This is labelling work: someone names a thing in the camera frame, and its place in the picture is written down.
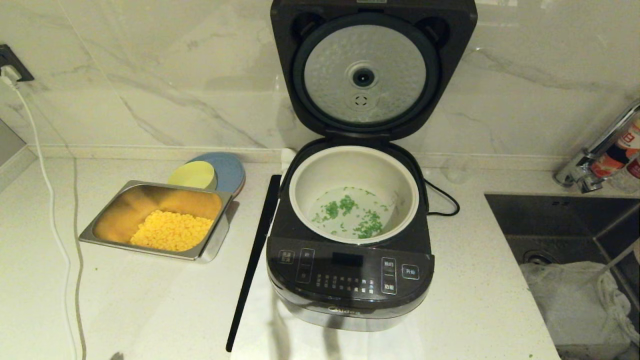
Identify black power cable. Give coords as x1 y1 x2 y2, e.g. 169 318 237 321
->
422 179 461 217

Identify round metal sink drain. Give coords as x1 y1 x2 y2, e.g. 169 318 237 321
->
521 248 551 266

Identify white power cable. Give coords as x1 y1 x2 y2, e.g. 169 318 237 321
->
0 66 83 360

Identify white cloth with green specks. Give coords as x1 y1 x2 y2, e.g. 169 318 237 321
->
520 261 636 351

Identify black rice cooker body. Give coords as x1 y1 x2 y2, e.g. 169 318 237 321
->
266 139 435 333

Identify black wall socket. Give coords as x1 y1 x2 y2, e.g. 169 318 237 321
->
0 44 35 83

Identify yellow corn kernels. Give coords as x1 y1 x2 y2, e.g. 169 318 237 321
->
130 210 215 252

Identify orange labelled bottle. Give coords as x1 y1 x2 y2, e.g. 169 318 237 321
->
590 117 640 178

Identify green grains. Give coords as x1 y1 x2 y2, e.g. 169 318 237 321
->
309 186 393 241

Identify long black flat strip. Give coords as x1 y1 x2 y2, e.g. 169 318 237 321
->
226 174 282 353

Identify clear plastic bottle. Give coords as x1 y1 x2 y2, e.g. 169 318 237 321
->
617 152 640 193

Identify stainless steel tray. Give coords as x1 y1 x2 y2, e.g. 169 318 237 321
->
78 180 240 264

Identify white inner pot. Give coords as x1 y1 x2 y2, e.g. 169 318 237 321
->
289 145 421 246

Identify black rice cooker lid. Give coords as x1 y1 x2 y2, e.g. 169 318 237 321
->
270 0 478 142

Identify blue plate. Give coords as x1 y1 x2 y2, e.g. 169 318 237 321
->
187 152 246 198

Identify yellow-green small dish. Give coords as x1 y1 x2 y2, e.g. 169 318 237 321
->
167 160 217 191

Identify chrome faucet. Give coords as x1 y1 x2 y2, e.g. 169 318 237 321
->
552 97 640 195

